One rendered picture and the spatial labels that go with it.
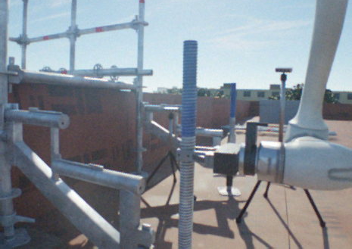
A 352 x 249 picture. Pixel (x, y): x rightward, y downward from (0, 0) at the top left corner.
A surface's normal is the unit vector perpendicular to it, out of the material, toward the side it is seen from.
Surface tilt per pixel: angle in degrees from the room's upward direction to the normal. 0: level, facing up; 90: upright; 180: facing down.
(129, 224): 90
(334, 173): 93
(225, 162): 90
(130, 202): 90
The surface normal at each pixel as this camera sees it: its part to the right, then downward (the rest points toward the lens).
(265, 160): -0.38, 0.05
